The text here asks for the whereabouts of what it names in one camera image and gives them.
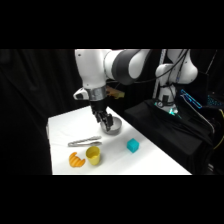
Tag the yellow object behind table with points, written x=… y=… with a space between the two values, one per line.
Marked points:
x=115 y=93

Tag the yellow cup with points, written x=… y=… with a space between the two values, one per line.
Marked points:
x=93 y=155

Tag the grey bowl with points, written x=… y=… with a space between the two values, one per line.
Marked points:
x=114 y=127

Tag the black robot stand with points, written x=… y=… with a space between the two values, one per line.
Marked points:
x=173 y=133

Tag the metal tongs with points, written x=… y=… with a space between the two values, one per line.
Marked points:
x=85 y=142

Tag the orange croissant toy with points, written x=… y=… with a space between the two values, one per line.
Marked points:
x=76 y=160

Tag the blue cube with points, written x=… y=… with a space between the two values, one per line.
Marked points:
x=132 y=145

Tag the black curtain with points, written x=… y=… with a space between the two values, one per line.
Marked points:
x=36 y=106

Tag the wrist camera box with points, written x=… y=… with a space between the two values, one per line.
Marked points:
x=80 y=94

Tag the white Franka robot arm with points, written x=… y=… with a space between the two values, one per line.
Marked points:
x=96 y=68

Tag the blue lit device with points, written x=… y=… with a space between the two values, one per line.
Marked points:
x=191 y=99

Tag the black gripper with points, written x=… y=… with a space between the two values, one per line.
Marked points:
x=97 y=108

